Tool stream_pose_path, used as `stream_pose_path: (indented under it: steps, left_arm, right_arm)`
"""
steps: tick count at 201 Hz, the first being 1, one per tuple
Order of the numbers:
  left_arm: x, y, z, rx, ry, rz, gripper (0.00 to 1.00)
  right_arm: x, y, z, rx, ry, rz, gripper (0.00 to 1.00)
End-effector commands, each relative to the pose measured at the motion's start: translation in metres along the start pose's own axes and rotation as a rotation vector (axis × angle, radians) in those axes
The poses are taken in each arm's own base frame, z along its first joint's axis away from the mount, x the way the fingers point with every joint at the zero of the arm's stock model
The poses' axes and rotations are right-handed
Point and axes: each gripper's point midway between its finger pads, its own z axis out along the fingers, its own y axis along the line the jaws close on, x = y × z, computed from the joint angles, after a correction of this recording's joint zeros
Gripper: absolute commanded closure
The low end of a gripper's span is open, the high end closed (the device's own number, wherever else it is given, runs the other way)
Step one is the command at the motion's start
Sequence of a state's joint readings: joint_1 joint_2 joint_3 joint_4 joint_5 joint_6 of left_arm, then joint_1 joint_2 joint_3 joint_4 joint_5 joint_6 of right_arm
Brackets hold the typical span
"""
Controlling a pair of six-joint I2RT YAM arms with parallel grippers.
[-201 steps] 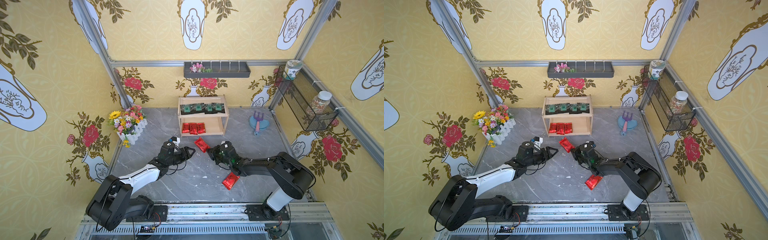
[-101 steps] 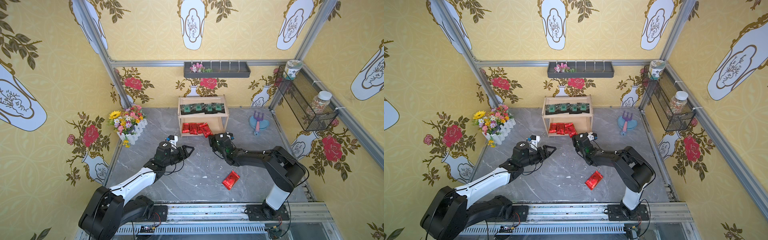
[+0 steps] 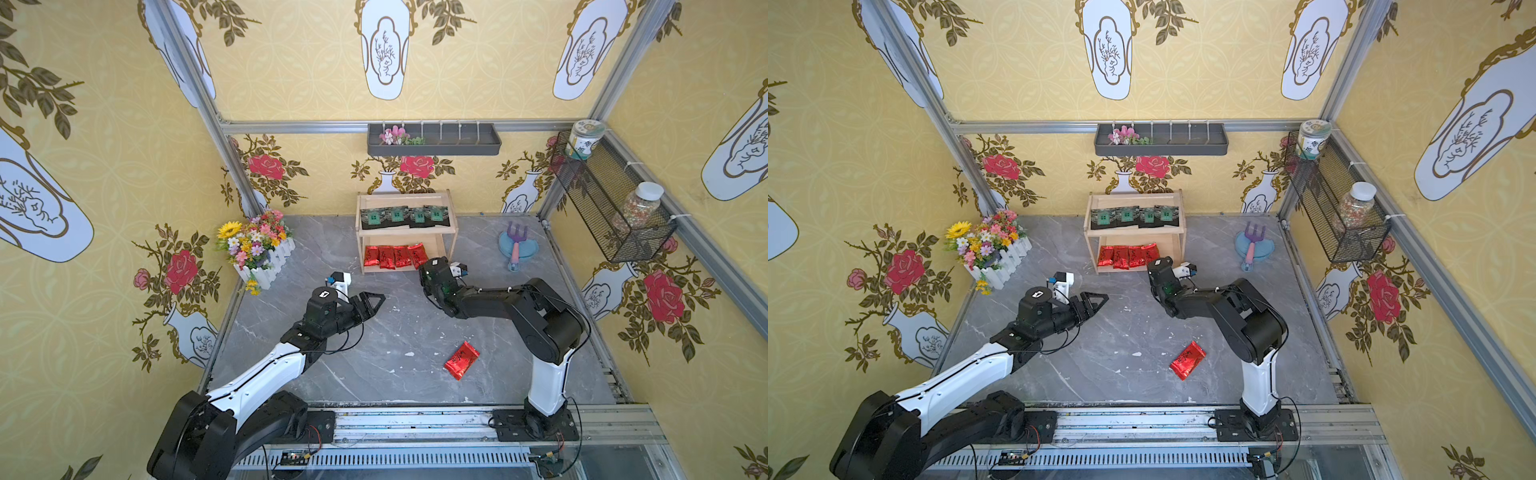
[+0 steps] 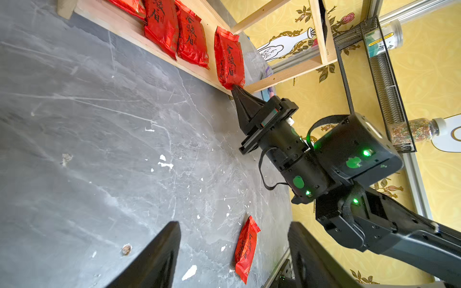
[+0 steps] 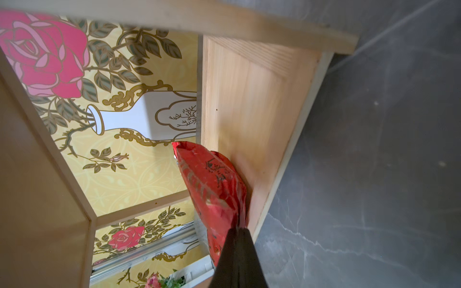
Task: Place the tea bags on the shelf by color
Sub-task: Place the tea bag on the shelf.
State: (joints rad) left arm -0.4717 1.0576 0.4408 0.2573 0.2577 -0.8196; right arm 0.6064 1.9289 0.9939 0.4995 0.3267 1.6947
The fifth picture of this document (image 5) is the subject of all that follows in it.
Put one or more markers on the wooden two-tier shelf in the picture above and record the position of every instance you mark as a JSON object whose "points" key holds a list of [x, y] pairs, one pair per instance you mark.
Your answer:
{"points": [[94, 94]]}

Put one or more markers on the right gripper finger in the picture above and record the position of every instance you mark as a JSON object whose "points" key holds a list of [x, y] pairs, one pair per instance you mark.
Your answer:
{"points": [[238, 266]]}

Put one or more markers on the flower bouquet white fence pot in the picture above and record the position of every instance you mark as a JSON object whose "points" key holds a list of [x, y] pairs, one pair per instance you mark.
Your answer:
{"points": [[156, 280]]}

